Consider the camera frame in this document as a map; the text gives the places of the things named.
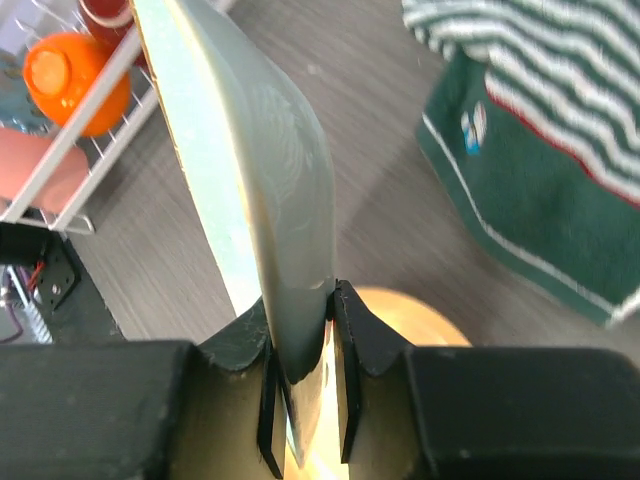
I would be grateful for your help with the blue patterned bowl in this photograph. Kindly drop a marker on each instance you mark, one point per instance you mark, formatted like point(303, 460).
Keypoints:
point(18, 110)

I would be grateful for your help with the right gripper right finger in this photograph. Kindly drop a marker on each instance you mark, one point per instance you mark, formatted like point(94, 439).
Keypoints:
point(436, 412)

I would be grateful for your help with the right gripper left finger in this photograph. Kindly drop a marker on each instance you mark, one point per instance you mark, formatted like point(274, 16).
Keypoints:
point(162, 409)

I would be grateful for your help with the red patterned cup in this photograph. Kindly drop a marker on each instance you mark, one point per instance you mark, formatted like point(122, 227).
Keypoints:
point(108, 21)

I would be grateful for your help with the white slotted cable duct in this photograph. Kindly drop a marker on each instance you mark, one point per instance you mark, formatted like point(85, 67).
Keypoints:
point(21, 320)

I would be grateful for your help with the light green divided tray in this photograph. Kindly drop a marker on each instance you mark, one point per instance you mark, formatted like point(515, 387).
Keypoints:
point(259, 170)

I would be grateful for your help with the orange bowl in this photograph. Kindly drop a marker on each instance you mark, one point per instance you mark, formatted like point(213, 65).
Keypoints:
point(59, 71)

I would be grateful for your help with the yellow round plate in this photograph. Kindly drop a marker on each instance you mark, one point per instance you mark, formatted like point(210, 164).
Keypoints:
point(411, 318)

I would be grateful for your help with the white wire dish rack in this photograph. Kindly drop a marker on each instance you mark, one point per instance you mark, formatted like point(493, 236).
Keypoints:
point(46, 180)

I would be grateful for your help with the green striped towel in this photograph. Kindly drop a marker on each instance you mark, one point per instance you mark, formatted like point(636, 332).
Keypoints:
point(533, 129)

